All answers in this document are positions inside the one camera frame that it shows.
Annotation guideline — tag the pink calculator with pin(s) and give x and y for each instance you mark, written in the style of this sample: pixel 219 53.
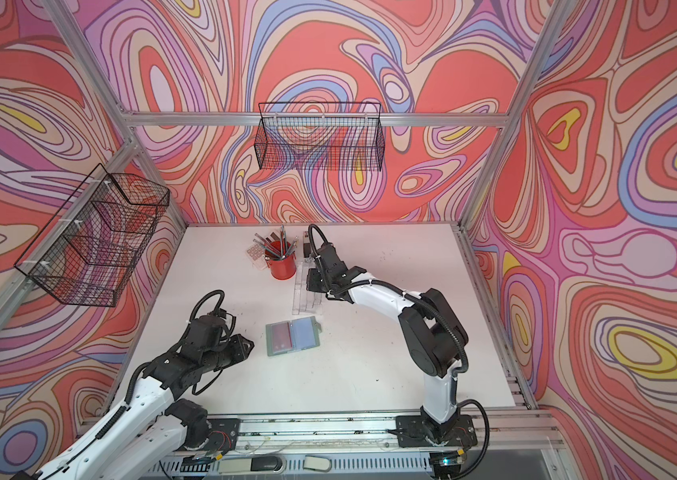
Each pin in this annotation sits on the pink calculator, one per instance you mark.
pixel 256 252

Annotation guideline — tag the mint green card wallet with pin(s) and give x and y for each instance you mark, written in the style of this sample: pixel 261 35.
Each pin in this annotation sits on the mint green card wallet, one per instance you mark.
pixel 305 335

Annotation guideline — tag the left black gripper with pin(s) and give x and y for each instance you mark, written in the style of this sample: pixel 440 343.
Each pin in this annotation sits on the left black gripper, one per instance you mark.
pixel 242 348

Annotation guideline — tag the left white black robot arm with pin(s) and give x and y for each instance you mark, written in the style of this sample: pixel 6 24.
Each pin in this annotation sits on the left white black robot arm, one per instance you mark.
pixel 154 419

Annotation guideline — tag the back black wire basket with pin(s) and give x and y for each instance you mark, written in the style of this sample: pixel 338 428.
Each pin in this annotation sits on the back black wire basket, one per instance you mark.
pixel 320 136

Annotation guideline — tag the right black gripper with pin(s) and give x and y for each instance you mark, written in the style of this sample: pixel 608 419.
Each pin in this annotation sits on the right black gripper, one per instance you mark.
pixel 313 279

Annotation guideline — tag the red pen cup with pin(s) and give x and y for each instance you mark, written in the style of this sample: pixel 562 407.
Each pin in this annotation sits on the red pen cup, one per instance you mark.
pixel 282 269

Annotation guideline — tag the red card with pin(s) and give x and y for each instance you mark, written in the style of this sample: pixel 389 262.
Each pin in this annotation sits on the red card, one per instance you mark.
pixel 280 338

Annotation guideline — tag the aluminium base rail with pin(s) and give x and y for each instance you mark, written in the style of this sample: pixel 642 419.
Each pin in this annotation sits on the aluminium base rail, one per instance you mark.
pixel 507 444

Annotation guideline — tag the black wire basket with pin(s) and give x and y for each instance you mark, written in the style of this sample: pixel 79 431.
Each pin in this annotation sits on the black wire basket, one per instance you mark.
pixel 320 136
pixel 87 255

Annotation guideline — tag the clear acrylic card holder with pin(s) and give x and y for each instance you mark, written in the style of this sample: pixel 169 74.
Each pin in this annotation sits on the clear acrylic card holder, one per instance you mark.
pixel 304 302

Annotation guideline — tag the left black wire basket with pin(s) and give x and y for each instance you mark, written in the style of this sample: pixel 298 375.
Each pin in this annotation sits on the left black wire basket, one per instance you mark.
pixel 87 255

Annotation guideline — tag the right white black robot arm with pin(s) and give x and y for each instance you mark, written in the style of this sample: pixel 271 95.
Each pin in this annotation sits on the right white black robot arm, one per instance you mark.
pixel 434 335

